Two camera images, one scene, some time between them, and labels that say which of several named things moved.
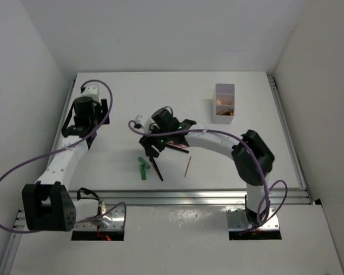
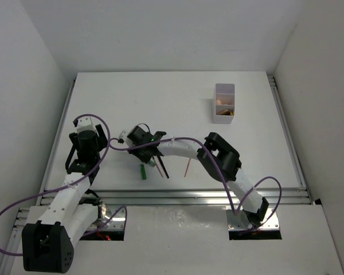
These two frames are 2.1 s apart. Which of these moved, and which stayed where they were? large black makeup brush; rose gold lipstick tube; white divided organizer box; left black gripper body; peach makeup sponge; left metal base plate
Moved: large black makeup brush; left black gripper body
Stayed: white divided organizer box; rose gold lipstick tube; peach makeup sponge; left metal base plate
